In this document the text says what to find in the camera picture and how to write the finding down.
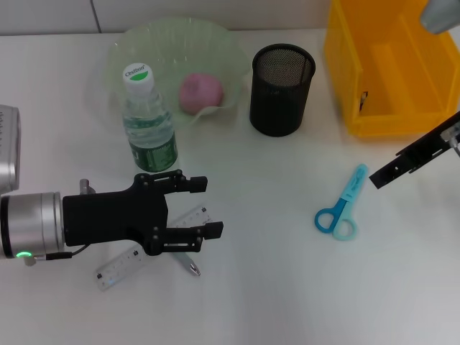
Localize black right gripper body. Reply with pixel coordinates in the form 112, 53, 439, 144
418, 111, 460, 160

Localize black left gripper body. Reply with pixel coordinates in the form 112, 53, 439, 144
63, 173, 170, 257

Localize clear water bottle green label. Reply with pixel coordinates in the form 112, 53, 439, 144
121, 63, 179, 173

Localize blue scissors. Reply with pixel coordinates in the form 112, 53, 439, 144
315, 164, 369, 242

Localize pink peach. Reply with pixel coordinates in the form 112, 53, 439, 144
178, 73, 224, 115

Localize silver white pen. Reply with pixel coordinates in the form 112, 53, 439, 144
171, 251, 201, 277

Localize clear plastic ruler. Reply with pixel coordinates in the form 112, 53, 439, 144
96, 205, 213, 292

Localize black mesh pen holder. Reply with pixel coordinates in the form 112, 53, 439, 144
249, 43, 316, 137

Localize translucent green fruit bowl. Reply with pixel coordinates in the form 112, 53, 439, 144
107, 17, 249, 132

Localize yellow plastic bin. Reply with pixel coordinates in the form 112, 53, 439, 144
324, 0, 460, 139

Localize right wrist cable connector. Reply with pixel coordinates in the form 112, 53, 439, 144
441, 124, 460, 157

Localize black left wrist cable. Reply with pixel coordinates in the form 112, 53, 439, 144
21, 244, 88, 267

